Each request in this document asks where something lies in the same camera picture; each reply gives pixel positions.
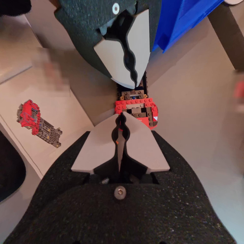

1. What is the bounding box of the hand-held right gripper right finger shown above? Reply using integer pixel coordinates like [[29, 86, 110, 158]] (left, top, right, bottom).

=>
[[119, 112, 171, 176]]

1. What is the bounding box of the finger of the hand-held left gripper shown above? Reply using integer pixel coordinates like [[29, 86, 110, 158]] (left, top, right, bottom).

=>
[[94, 36, 136, 89], [123, 9, 150, 89]]

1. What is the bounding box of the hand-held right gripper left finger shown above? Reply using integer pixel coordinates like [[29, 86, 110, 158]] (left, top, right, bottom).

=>
[[71, 114, 121, 176]]

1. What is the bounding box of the blue plastic bin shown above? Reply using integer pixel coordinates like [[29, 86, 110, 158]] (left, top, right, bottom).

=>
[[152, 0, 223, 54]]

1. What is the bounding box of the red and black lego car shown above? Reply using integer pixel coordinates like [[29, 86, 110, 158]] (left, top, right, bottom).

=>
[[115, 74, 158, 131]]

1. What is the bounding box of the lego instruction booklet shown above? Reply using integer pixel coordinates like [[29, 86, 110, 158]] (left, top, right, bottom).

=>
[[0, 15, 95, 179]]

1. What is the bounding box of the black quilted pad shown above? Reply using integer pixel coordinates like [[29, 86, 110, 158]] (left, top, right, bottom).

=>
[[0, 132, 27, 202]]

